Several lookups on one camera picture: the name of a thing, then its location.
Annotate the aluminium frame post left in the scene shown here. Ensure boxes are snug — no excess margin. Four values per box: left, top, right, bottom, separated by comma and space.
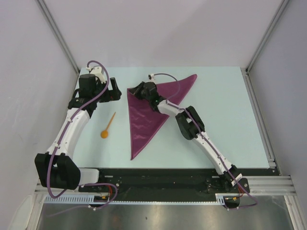
35, 0, 80, 74

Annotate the aluminium frame post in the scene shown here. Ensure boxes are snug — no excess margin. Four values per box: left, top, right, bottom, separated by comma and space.
245, 0, 292, 74
35, 0, 80, 74

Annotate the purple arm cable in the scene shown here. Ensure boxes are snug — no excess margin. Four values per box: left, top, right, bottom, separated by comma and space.
153, 72, 259, 211
46, 60, 118, 212

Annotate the aluminium frame rail front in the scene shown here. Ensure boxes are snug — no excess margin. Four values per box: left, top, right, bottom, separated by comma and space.
34, 176, 296, 196

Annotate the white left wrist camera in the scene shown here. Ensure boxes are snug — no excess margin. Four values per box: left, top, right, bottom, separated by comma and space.
86, 66, 106, 83

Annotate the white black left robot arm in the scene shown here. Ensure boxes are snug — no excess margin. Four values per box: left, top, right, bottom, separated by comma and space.
35, 73, 122, 192

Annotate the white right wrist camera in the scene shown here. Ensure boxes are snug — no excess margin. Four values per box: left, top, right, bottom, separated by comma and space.
148, 74, 154, 80

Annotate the purple satin napkin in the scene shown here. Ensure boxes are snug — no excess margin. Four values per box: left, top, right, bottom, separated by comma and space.
127, 74, 197, 160

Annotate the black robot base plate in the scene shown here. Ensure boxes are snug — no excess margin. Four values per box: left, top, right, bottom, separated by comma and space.
79, 168, 240, 202

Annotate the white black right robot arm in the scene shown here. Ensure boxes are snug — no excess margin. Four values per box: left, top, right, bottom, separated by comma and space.
128, 81, 244, 192

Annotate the orange plastic spoon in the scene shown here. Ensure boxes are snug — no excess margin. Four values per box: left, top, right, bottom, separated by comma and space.
100, 112, 116, 139

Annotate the aluminium frame post right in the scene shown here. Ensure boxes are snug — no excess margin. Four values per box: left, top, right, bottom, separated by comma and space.
245, 0, 292, 74

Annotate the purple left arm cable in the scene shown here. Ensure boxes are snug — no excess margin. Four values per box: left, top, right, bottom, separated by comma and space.
46, 60, 118, 212

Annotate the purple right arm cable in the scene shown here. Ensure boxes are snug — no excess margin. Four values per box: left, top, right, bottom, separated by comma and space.
153, 72, 259, 211

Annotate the light blue cable duct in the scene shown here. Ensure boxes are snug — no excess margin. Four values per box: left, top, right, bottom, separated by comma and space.
44, 193, 243, 206

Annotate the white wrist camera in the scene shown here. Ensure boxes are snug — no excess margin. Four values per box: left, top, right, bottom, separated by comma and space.
148, 74, 154, 80
86, 66, 106, 83

